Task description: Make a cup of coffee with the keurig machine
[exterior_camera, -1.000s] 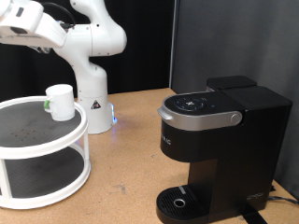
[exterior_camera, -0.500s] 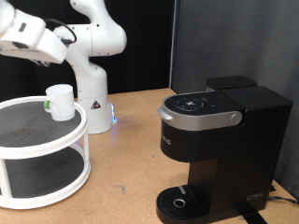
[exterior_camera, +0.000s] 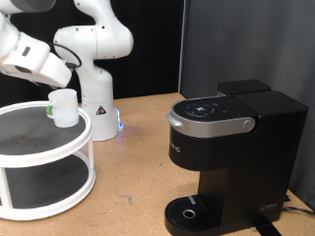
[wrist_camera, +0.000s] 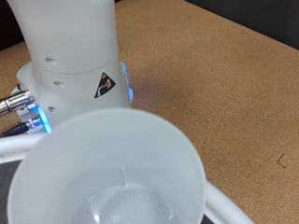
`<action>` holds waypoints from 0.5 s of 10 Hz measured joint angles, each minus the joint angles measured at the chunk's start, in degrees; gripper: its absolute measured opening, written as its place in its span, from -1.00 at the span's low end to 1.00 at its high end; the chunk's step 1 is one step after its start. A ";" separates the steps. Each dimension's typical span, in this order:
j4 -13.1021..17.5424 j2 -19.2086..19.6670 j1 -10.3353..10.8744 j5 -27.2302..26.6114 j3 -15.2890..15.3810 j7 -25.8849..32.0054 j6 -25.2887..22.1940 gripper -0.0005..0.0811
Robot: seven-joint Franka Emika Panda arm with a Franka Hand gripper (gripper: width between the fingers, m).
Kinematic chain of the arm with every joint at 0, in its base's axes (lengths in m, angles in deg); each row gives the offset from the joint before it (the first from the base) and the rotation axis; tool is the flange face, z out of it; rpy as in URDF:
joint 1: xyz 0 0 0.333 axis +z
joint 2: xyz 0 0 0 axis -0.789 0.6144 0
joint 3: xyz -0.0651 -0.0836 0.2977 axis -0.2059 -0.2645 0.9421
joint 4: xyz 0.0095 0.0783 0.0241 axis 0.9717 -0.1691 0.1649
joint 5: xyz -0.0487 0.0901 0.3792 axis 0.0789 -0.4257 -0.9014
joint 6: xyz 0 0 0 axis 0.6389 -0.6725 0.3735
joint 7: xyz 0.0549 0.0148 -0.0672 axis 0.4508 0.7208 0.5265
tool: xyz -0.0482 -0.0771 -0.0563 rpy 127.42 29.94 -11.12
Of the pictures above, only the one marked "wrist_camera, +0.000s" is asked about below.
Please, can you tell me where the white mug with green handle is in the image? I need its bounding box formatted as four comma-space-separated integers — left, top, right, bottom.
7, 107, 207, 224

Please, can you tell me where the white two-tier turntable shelf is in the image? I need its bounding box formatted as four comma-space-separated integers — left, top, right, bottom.
0, 133, 256, 224

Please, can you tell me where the dark base cable plug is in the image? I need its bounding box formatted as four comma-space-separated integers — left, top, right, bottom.
1, 117, 42, 138

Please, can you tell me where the silver base cable connector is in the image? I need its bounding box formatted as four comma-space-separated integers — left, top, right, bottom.
0, 89, 33, 117

